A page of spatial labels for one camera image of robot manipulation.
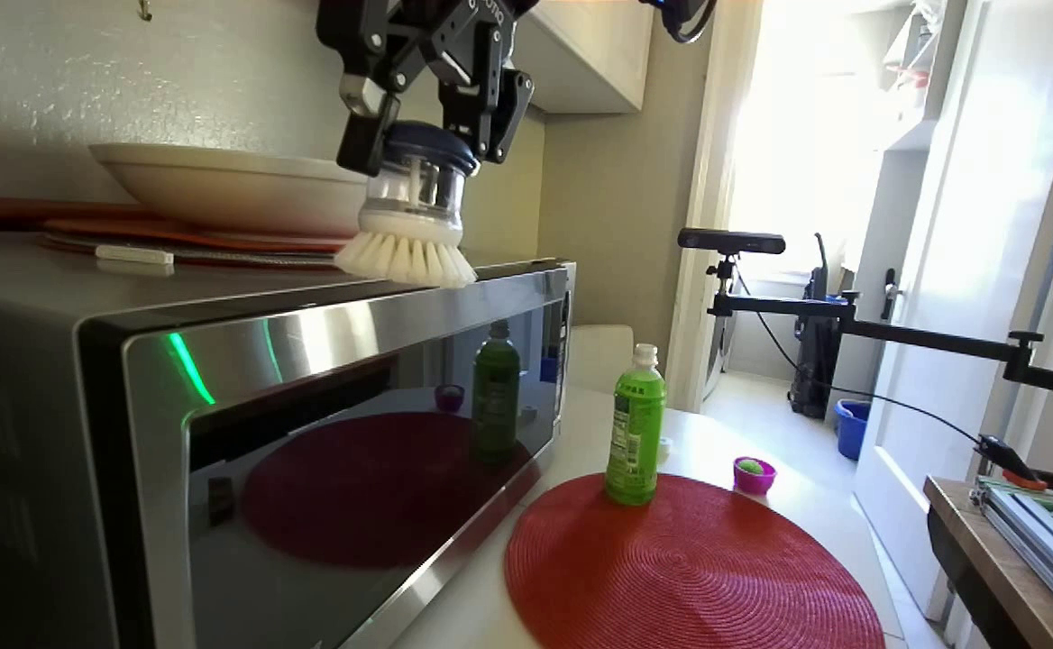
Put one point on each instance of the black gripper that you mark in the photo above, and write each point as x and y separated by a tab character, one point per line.
437	14

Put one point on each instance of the white bristle brush blue knob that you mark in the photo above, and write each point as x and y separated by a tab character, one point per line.
411	245

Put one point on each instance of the white ceramic bowl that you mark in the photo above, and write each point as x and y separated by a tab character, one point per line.
240	191

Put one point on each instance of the thin grey mat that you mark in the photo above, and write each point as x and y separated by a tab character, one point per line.
259	261

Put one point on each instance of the thin red mat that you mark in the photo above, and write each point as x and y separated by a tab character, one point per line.
187	238

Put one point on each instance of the small white flat piece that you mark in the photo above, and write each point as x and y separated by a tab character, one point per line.
131	256

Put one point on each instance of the green tea bottle white cap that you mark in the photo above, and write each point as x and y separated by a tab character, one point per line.
637	434

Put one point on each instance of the dark red flat mat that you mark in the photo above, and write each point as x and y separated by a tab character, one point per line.
9	209

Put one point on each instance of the black upright stand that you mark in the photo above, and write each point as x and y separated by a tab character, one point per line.
815	361

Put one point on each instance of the stainless steel microwave oven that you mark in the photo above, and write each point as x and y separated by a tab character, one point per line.
43	396

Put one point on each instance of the small pink cup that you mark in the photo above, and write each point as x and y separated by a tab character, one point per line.
750	480

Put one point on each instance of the blue bin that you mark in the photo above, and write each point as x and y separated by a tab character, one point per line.
853	429

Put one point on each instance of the large round red placemat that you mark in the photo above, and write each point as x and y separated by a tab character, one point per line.
717	579

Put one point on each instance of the white door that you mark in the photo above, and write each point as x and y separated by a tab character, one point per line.
981	218

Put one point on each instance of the black orange clamp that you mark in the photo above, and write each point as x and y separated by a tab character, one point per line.
1012	465

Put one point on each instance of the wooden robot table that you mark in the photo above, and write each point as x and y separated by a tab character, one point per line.
995	579

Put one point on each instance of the black bar camera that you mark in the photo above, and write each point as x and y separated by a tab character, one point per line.
728	238

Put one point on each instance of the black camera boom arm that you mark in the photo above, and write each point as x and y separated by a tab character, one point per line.
908	335

